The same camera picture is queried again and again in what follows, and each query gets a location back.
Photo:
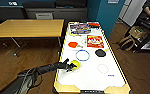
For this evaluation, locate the green bowl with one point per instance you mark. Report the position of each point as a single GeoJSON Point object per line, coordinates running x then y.
{"type": "Point", "coordinates": [77, 64]}

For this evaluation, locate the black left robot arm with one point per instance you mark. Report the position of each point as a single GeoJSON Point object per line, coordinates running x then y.
{"type": "Point", "coordinates": [41, 70]}

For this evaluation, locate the orange game paddle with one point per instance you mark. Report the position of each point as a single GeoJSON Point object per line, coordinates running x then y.
{"type": "Point", "coordinates": [72, 44]}
{"type": "Point", "coordinates": [94, 24]}

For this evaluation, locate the yellow white-top game table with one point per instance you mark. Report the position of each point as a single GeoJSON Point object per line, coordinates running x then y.
{"type": "Point", "coordinates": [91, 81]}

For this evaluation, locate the red game box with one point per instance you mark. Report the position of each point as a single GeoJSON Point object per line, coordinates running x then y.
{"type": "Point", "coordinates": [94, 40]}

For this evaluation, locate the colourful game box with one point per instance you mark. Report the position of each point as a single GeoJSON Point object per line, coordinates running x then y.
{"type": "Point", "coordinates": [79, 28]}

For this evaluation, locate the dark grey bench sofa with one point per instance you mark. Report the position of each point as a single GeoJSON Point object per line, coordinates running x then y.
{"type": "Point", "coordinates": [67, 14]}

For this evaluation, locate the yellow wooden table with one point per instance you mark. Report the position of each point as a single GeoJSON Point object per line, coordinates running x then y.
{"type": "Point", "coordinates": [27, 28]}

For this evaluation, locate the brown bag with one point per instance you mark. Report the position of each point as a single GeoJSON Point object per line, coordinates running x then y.
{"type": "Point", "coordinates": [126, 43]}

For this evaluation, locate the brown cardboard box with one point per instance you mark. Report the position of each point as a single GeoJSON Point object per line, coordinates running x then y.
{"type": "Point", "coordinates": [136, 32]}

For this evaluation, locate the pale yellow wall sign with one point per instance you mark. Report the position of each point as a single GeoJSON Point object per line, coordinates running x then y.
{"type": "Point", "coordinates": [112, 1]}

